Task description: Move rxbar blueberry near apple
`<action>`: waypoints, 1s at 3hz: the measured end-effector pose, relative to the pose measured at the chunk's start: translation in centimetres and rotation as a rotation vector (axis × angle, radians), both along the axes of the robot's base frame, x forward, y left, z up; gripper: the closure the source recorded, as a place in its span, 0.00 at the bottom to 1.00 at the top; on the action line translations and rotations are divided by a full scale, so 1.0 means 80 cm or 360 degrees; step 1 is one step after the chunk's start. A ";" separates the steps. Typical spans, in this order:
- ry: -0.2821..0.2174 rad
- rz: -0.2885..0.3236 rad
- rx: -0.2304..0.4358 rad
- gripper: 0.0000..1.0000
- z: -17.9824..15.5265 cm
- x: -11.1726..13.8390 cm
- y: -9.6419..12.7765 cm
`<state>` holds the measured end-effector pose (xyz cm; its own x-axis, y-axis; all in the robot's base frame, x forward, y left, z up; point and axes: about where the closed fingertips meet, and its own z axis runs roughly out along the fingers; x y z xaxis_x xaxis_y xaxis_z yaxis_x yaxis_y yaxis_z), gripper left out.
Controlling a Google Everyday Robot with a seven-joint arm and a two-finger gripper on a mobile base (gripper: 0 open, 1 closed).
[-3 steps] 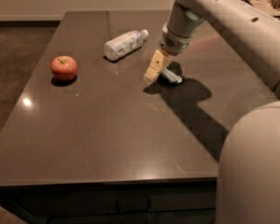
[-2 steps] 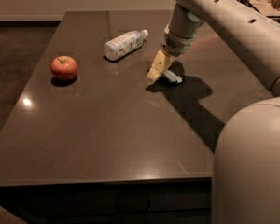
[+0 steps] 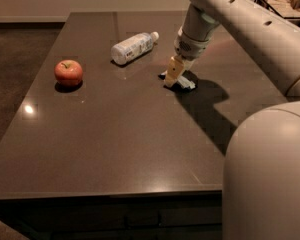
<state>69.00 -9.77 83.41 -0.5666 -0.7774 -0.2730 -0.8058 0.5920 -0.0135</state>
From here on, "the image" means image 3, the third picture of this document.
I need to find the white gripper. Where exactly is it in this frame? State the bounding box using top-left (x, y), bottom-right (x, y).
top-left (164, 28), bottom-right (210, 87)

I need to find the white blue rxbar wrapper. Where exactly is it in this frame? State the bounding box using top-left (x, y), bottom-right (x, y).
top-left (158, 72), bottom-right (196, 90)

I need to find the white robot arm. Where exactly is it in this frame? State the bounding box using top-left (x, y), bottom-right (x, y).
top-left (164, 0), bottom-right (300, 240)

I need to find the red apple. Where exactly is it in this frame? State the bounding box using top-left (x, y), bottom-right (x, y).
top-left (54, 60), bottom-right (83, 87)

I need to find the clear plastic water bottle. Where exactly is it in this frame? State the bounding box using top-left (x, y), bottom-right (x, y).
top-left (111, 32), bottom-right (159, 65)

